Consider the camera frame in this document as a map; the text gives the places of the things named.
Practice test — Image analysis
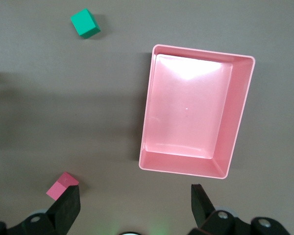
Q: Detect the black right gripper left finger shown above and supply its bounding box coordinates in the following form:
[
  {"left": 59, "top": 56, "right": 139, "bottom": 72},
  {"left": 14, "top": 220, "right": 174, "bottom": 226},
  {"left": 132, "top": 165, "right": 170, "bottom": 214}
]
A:
[{"left": 0, "top": 185, "right": 81, "bottom": 235}]

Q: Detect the pink plastic bin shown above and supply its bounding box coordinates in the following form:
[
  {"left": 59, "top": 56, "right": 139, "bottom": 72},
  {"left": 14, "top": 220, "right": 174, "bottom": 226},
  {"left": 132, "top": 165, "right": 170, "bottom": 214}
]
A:
[{"left": 138, "top": 44, "right": 256, "bottom": 180}]

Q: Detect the brown table mat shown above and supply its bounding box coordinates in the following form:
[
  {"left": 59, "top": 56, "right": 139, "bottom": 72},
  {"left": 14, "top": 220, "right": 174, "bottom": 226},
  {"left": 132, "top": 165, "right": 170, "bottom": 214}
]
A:
[{"left": 0, "top": 0, "right": 294, "bottom": 235}]

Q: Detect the green foam cube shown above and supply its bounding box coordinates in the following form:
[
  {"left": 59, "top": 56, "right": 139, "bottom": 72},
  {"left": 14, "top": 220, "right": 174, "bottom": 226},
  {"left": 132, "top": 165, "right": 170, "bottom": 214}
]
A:
[{"left": 70, "top": 8, "right": 101, "bottom": 39}]

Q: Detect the pink foam cube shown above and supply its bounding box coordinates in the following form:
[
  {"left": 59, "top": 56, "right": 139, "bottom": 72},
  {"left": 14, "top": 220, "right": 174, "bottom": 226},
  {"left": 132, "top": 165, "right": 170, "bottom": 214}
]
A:
[{"left": 46, "top": 171, "right": 79, "bottom": 201}]

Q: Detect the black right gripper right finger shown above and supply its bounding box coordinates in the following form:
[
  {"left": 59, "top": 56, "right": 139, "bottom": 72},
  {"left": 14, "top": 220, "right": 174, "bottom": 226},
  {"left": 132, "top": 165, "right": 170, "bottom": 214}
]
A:
[{"left": 187, "top": 184, "right": 292, "bottom": 235}]

